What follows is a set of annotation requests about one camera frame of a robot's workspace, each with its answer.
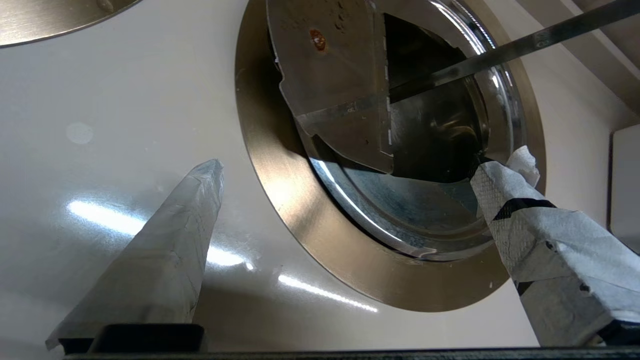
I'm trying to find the steel ladle handle marked 08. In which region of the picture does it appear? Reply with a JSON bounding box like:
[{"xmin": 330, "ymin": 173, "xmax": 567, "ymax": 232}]
[{"xmin": 389, "ymin": 0, "xmax": 640, "ymax": 103}]

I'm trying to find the steel soup pot insert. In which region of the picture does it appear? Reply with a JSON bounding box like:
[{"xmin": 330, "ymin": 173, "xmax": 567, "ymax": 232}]
[{"xmin": 387, "ymin": 12, "xmax": 501, "ymax": 183}]

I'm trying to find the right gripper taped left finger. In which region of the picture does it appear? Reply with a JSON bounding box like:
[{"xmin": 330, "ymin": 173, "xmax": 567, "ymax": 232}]
[{"xmin": 46, "ymin": 159, "xmax": 224, "ymax": 351}]

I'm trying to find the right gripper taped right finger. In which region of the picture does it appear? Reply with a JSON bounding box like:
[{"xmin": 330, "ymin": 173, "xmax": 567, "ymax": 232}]
[{"xmin": 470, "ymin": 145, "xmax": 640, "ymax": 348}]

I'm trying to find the hinged steel lid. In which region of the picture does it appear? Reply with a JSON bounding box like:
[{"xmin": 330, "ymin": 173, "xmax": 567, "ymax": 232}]
[{"xmin": 266, "ymin": 0, "xmax": 526, "ymax": 261}]

